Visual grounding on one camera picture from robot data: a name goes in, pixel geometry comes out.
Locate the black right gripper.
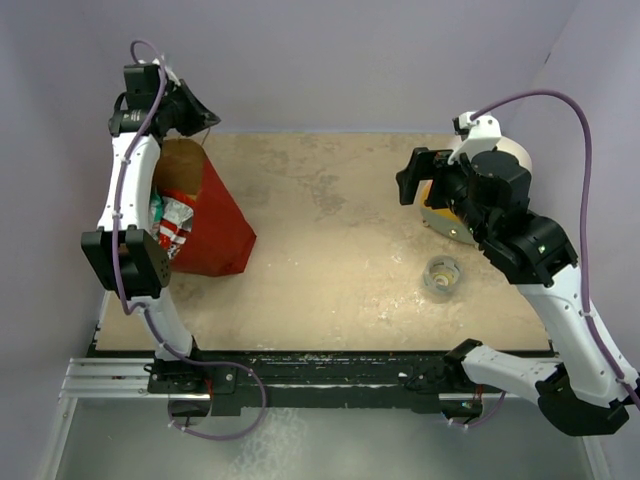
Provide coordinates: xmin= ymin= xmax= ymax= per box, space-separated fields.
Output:
xmin=397 ymin=146 xmax=492 ymax=242

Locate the teal snack packet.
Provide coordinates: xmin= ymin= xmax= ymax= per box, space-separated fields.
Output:
xmin=149 ymin=190 xmax=164 ymax=235

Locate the red chips bag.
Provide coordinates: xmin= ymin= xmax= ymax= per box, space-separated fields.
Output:
xmin=157 ymin=189 xmax=195 ymax=261

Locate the red paper bag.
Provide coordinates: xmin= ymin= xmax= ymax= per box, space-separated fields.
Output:
xmin=152 ymin=138 xmax=257 ymax=277

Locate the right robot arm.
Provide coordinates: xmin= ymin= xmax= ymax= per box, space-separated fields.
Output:
xmin=396 ymin=147 xmax=639 ymax=437

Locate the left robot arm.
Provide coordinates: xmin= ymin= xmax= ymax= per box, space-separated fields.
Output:
xmin=81 ymin=61 xmax=220 ymax=392

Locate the white cylinder toy drum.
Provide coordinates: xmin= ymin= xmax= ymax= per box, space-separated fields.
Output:
xmin=419 ymin=137 xmax=532 ymax=245

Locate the clear tape roll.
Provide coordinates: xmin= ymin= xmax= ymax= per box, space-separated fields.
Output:
xmin=422 ymin=255 xmax=464 ymax=303

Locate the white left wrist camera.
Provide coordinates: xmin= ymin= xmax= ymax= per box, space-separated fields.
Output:
xmin=152 ymin=57 xmax=182 ymax=86

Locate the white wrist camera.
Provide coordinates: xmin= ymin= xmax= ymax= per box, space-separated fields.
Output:
xmin=447 ymin=111 xmax=502 ymax=165
xmin=152 ymin=57 xmax=182 ymax=86

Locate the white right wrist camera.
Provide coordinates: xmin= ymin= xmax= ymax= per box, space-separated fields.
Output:
xmin=447 ymin=111 xmax=502 ymax=165

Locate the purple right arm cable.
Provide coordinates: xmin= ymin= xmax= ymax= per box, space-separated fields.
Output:
xmin=447 ymin=88 xmax=640 ymax=430

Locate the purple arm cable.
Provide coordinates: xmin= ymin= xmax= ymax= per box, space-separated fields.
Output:
xmin=447 ymin=88 xmax=640 ymax=430
xmin=112 ymin=39 xmax=269 ymax=442

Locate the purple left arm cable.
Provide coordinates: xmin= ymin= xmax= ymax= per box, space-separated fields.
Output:
xmin=112 ymin=39 xmax=269 ymax=442

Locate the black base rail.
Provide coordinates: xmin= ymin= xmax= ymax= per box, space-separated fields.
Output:
xmin=87 ymin=344 xmax=561 ymax=419

